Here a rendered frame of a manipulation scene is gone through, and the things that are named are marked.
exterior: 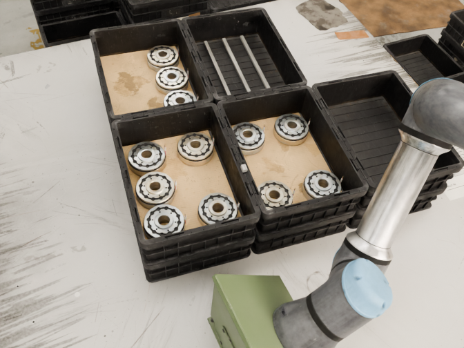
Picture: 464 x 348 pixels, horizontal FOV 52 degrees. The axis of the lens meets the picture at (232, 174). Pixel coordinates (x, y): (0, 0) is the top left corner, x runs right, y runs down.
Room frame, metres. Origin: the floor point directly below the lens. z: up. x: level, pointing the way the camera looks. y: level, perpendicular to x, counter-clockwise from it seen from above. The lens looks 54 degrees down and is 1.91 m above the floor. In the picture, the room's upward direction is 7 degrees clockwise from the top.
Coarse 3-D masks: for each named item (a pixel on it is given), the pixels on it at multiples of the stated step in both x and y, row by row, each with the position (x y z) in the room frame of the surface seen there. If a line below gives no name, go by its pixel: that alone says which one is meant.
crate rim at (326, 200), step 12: (252, 96) 1.01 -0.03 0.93; (264, 96) 1.02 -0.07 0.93; (312, 96) 1.04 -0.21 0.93; (228, 120) 0.90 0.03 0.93; (228, 132) 0.86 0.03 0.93; (336, 132) 0.91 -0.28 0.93; (240, 156) 0.78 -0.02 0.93; (348, 156) 0.83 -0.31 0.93; (252, 180) 0.71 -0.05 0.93; (360, 180) 0.75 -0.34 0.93; (348, 192) 0.71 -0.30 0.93; (360, 192) 0.72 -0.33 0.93; (300, 204) 0.65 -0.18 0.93; (312, 204) 0.66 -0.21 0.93; (324, 204) 0.67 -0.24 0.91; (264, 216) 0.61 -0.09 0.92; (276, 216) 0.62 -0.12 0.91
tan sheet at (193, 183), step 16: (160, 144) 0.87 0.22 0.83; (176, 144) 0.87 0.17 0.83; (176, 160) 0.82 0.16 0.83; (176, 176) 0.76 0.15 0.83; (192, 176) 0.77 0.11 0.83; (208, 176) 0.78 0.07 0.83; (224, 176) 0.78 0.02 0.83; (176, 192) 0.71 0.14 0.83; (192, 192) 0.72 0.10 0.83; (208, 192) 0.72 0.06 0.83; (224, 192) 0.73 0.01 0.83; (144, 208) 0.65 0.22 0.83; (192, 208) 0.66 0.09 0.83; (192, 224) 0.61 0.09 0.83
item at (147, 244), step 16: (160, 112) 0.90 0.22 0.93; (176, 112) 0.91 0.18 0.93; (112, 128) 0.82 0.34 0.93; (224, 128) 0.87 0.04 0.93; (128, 176) 0.67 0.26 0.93; (240, 176) 0.72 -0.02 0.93; (128, 192) 0.62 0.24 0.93; (256, 208) 0.63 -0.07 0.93; (208, 224) 0.56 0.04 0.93; (224, 224) 0.57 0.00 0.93; (240, 224) 0.58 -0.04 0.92; (144, 240) 0.50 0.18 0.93; (160, 240) 0.51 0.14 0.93; (176, 240) 0.52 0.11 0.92
